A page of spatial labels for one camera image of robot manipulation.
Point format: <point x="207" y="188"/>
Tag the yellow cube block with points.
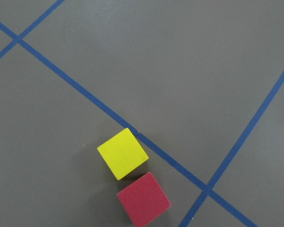
<point x="122" y="153"/>

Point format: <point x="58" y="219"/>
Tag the red cube block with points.
<point x="143" y="200"/>

